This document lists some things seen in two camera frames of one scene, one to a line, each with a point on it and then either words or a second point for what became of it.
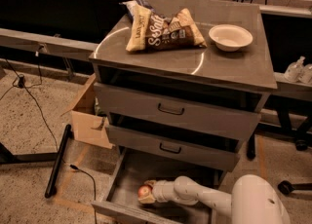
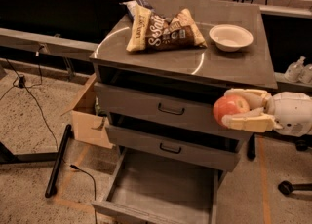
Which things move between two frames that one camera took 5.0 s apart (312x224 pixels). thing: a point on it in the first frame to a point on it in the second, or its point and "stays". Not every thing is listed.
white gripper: (158, 190) to (292, 112)
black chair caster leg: (286, 187) stays
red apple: (144, 191) to (228, 105)
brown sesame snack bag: (149, 31) stays
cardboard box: (89, 125) stays
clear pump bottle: (293, 70) stays
